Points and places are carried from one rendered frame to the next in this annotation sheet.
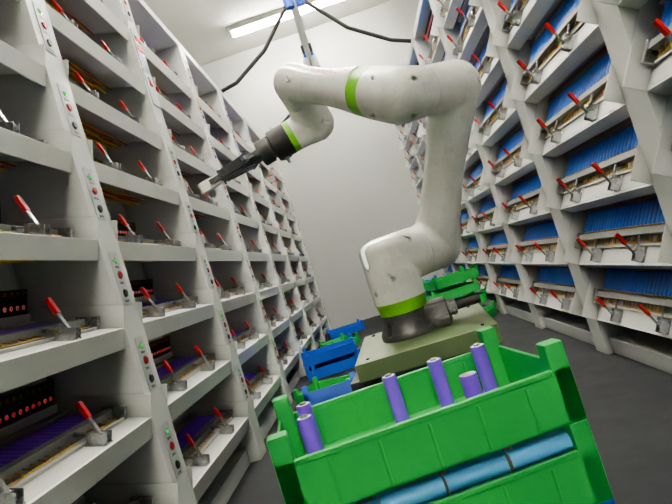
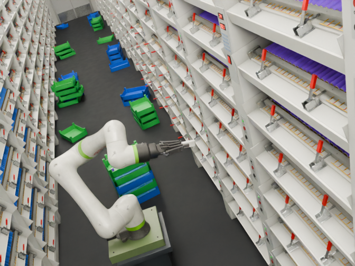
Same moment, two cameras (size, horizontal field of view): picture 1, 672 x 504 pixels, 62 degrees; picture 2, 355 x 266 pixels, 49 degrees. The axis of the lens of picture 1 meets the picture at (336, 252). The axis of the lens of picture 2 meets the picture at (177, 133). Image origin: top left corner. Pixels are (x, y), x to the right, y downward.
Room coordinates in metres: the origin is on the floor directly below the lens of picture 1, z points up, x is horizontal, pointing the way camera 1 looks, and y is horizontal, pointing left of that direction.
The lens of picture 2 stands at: (3.21, -0.05, 1.89)
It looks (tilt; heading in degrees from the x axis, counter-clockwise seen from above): 30 degrees down; 169
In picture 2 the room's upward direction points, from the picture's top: 17 degrees counter-clockwise
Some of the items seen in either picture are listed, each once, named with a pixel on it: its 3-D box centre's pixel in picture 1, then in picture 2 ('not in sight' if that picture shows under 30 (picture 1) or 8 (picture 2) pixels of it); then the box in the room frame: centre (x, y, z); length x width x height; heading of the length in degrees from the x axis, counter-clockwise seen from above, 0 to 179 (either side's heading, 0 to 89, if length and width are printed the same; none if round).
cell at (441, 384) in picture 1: (441, 383); not in sight; (0.71, -0.08, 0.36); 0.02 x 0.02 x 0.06
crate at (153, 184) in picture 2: not in sight; (134, 184); (0.64, -0.02, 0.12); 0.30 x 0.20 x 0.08; 96
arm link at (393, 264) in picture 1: (395, 271); (128, 212); (1.40, -0.13, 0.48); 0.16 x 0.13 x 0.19; 121
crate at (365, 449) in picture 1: (408, 407); (124, 160); (0.64, -0.02, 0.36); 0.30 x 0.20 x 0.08; 96
